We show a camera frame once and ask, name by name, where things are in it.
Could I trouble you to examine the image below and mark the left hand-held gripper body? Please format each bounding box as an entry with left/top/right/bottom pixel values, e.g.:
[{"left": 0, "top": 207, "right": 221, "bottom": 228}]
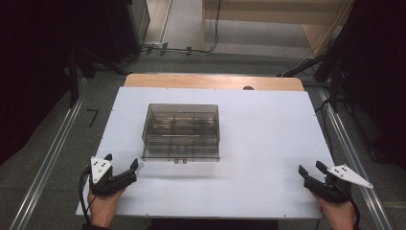
[{"left": 88, "top": 155, "right": 139, "bottom": 196}]

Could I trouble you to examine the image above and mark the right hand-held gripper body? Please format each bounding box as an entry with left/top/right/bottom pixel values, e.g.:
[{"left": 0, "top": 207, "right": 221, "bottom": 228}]
[{"left": 303, "top": 164, "right": 374, "bottom": 204}]

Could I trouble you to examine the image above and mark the clear plastic compartment box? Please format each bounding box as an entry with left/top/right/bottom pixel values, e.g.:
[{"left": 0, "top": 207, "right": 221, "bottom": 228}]
[{"left": 140, "top": 103, "right": 221, "bottom": 165}]

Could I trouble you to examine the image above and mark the person's left hand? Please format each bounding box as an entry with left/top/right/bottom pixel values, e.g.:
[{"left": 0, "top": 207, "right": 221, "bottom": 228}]
[{"left": 87, "top": 187, "right": 126, "bottom": 230}]

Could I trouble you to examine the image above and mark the person's right hand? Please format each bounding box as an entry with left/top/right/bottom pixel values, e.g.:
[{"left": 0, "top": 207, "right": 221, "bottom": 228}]
[{"left": 312, "top": 193, "right": 356, "bottom": 230}]

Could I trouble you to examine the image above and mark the white table board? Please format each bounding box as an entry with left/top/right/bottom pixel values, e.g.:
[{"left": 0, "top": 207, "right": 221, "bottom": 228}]
[{"left": 75, "top": 86, "right": 335, "bottom": 220}]

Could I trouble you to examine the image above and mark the black metal stand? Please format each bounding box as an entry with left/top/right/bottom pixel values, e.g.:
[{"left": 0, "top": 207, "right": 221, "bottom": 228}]
[
  {"left": 62, "top": 47, "right": 127, "bottom": 109},
  {"left": 313, "top": 44, "right": 353, "bottom": 113}
]

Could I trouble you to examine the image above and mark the person's dark clothing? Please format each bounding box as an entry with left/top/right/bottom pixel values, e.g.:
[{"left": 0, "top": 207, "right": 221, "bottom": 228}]
[{"left": 148, "top": 218, "right": 280, "bottom": 230}]

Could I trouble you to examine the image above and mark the dark cabinet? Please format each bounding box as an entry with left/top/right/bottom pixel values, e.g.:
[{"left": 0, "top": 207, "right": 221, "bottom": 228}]
[{"left": 104, "top": 0, "right": 151, "bottom": 63}]

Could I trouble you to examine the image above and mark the light wooden platform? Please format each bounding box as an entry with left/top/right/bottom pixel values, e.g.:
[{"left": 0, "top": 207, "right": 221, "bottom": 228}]
[{"left": 201, "top": 0, "right": 354, "bottom": 27}]

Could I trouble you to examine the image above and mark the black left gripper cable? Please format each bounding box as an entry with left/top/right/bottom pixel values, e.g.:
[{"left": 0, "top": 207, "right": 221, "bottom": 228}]
[{"left": 79, "top": 165, "right": 98, "bottom": 225}]

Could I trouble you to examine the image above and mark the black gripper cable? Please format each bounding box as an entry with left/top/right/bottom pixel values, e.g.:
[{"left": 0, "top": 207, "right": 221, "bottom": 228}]
[
  {"left": 331, "top": 181, "right": 362, "bottom": 230},
  {"left": 79, "top": 165, "right": 98, "bottom": 225}
]

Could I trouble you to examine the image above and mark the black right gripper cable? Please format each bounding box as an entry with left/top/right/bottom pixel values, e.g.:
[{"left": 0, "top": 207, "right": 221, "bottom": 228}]
[{"left": 331, "top": 181, "right": 362, "bottom": 230}]

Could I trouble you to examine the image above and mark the aluminium floor rail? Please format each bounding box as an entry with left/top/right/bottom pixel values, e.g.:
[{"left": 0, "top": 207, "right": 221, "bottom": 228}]
[
  {"left": 9, "top": 77, "right": 90, "bottom": 230},
  {"left": 317, "top": 86, "right": 395, "bottom": 230}
]

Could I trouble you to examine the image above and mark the thin black cable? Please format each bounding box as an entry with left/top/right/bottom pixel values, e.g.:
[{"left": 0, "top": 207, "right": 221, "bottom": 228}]
[{"left": 313, "top": 97, "right": 335, "bottom": 157}]

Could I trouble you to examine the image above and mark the black floor cable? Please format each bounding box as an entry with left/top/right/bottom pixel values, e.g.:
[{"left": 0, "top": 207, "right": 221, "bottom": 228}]
[{"left": 120, "top": 0, "right": 223, "bottom": 69}]

